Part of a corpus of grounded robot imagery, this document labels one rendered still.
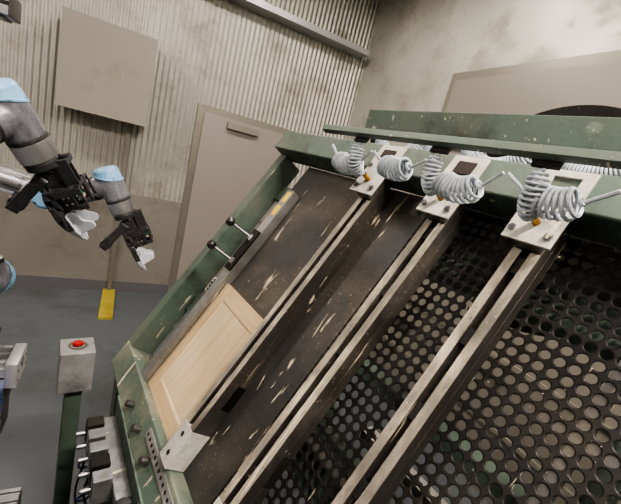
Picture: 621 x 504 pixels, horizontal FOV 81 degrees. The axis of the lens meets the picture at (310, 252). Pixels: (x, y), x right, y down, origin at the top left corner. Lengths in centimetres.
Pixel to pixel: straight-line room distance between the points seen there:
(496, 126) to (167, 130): 331
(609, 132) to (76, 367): 203
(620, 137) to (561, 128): 17
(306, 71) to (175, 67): 143
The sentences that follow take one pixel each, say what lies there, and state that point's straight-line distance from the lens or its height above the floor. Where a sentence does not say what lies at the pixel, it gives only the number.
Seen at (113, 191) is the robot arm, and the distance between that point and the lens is 130.
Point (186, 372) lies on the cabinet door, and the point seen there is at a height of 103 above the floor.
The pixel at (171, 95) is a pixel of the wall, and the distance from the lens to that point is 422.
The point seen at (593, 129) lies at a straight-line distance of 149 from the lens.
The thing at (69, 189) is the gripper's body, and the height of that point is 167.
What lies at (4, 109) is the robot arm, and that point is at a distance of 89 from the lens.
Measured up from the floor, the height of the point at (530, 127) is 216.
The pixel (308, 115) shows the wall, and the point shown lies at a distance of 462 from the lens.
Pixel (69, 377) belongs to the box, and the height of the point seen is 83.
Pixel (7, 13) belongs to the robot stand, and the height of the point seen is 199.
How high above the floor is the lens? 184
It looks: 13 degrees down
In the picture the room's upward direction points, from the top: 14 degrees clockwise
